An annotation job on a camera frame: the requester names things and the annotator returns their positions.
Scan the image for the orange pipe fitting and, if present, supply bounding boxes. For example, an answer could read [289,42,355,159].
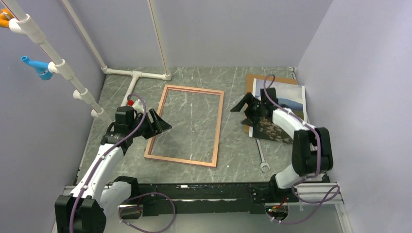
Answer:
[0,8,14,29]

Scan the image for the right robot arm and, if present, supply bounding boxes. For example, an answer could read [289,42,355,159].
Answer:
[231,87,334,201]

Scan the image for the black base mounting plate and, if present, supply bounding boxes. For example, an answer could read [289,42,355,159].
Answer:
[107,182,300,221]

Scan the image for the wooden picture frame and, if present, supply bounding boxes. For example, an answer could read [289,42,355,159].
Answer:
[144,84,224,167]

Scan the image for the blue pipe fitting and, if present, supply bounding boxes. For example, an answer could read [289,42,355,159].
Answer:
[20,56,53,81]

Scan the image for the silver wrench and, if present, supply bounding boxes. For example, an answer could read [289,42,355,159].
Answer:
[255,138,271,173]

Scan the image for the brown backing board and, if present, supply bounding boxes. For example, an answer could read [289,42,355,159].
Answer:
[244,74,297,132]

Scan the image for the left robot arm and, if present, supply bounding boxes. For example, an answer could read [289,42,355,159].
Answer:
[54,106,172,233]

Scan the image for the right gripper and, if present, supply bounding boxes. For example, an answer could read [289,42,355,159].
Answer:
[230,93,265,127]

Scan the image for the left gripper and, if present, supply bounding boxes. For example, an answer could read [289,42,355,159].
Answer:
[129,109,172,140]

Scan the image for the landscape photo print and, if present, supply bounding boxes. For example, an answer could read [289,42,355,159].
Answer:
[246,76,308,144]

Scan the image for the aluminium rail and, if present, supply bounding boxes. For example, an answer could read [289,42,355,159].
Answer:
[53,182,343,233]

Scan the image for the white PVC pipe stand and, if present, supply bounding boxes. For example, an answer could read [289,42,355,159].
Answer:
[1,0,172,124]

